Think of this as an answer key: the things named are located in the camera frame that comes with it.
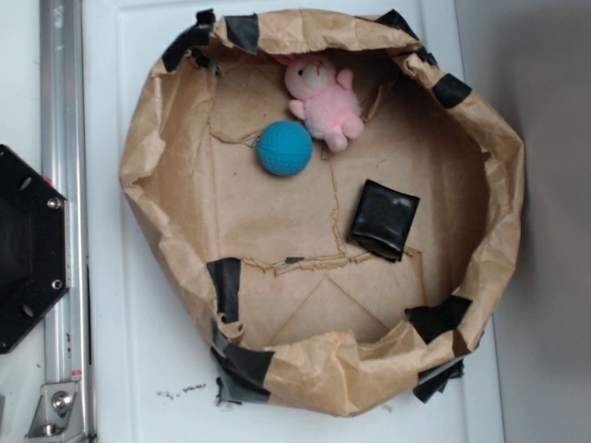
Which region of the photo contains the blue foam ball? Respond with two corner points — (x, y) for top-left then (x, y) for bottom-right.
(256, 121), (313, 176)

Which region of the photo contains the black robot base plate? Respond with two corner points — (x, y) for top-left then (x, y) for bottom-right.
(1, 145), (69, 354)

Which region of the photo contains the pink plush bunny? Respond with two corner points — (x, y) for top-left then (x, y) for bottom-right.
(274, 53), (364, 152)

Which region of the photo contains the metal corner bracket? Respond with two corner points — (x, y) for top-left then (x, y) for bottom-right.
(24, 381), (84, 442)

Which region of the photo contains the brown paper bag bin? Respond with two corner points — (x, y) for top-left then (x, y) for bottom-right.
(119, 9), (525, 416)

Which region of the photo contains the aluminium extrusion rail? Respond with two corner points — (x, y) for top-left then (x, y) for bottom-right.
(40, 1), (97, 442)

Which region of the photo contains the black taped box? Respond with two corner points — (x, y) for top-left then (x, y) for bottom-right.
(347, 180), (420, 262)

